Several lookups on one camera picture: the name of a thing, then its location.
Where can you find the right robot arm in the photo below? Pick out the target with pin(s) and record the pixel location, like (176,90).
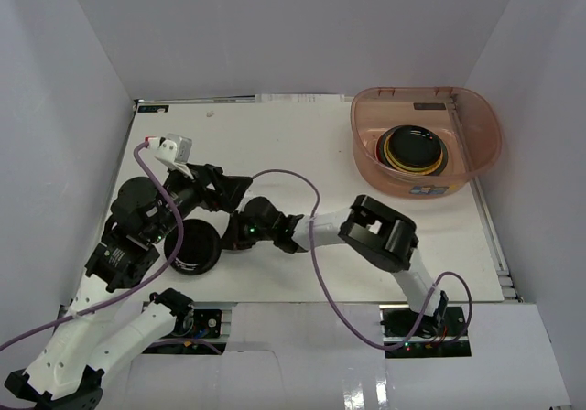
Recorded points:
(383,237)

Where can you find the black label sticker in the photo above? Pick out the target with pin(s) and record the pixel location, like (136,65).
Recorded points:
(152,109)

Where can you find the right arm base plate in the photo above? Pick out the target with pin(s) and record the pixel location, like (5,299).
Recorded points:
(428,342)

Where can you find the pink translucent plastic bin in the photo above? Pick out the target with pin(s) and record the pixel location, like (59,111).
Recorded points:
(466,125)

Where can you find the blue floral ceramic plate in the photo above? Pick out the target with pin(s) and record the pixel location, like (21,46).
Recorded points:
(381,163)

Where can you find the red and teal plate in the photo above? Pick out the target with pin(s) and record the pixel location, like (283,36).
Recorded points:
(380,150)

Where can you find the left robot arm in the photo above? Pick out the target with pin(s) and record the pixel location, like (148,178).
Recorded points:
(78,360)

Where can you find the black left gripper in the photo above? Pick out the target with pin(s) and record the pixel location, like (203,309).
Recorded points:
(211,187)

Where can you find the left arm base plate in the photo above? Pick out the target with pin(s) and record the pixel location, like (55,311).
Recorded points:
(201,335)

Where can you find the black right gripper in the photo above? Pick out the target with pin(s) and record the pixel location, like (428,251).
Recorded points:
(233,236)

